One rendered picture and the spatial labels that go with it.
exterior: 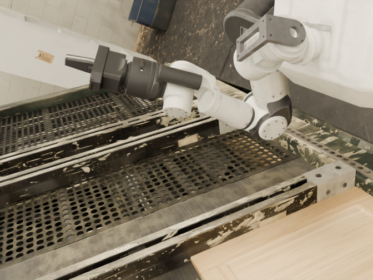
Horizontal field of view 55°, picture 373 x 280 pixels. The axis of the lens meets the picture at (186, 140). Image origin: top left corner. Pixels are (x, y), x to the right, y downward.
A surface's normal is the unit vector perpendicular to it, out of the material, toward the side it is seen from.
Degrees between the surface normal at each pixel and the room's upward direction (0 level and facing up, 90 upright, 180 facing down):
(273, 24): 79
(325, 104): 0
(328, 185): 90
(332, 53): 23
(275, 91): 90
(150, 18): 90
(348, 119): 0
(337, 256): 60
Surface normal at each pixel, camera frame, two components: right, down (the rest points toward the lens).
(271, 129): 0.25, 0.65
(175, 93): 0.27, -0.25
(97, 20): 0.38, 0.40
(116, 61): 0.30, -0.60
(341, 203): -0.14, -0.89
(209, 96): -0.79, -0.29
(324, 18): -0.92, 0.18
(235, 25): -0.64, 0.68
